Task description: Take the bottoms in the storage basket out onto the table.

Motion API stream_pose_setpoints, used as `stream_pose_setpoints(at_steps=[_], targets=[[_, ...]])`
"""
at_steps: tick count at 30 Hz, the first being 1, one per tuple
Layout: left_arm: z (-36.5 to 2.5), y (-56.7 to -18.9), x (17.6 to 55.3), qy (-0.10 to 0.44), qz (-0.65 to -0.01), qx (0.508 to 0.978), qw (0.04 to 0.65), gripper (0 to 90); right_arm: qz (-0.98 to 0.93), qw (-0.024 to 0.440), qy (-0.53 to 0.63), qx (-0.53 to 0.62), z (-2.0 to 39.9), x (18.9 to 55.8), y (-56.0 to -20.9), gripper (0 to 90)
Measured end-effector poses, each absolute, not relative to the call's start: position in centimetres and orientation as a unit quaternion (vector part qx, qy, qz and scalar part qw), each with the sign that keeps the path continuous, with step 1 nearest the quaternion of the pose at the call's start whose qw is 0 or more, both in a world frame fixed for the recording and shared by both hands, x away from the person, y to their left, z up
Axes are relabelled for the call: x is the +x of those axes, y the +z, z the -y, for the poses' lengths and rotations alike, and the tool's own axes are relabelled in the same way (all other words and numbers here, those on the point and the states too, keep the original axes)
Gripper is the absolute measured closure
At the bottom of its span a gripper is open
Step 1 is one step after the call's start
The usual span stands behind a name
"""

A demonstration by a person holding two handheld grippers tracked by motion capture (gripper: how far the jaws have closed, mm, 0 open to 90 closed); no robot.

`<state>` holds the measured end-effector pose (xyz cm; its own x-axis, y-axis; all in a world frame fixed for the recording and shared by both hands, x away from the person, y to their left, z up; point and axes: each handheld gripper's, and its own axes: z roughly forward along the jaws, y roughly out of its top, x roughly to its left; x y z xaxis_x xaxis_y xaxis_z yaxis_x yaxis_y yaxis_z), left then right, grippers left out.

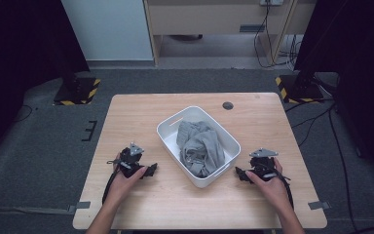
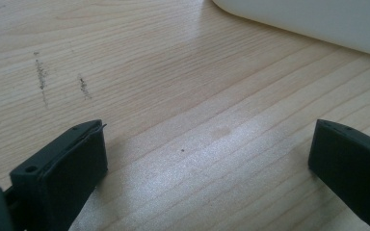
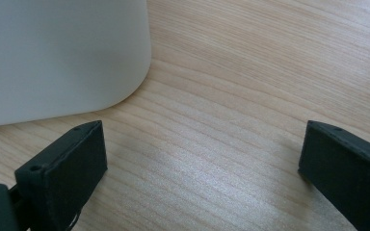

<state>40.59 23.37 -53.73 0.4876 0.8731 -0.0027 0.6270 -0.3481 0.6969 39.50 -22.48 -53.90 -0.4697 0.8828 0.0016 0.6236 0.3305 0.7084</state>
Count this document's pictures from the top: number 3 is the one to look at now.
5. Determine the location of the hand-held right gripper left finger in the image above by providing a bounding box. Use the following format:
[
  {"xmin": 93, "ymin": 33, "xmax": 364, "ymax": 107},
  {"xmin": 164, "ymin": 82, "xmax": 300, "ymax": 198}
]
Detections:
[{"xmin": 14, "ymin": 119, "xmax": 108, "ymax": 231}]

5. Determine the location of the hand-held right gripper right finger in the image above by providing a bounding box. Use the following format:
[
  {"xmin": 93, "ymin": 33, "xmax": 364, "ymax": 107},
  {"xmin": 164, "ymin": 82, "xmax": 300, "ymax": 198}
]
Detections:
[{"xmin": 298, "ymin": 119, "xmax": 370, "ymax": 231}]

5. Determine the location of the white plastic bin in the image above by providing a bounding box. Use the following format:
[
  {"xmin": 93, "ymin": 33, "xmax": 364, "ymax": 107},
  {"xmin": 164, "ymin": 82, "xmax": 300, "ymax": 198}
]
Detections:
[{"xmin": 0, "ymin": 0, "xmax": 152, "ymax": 129}]

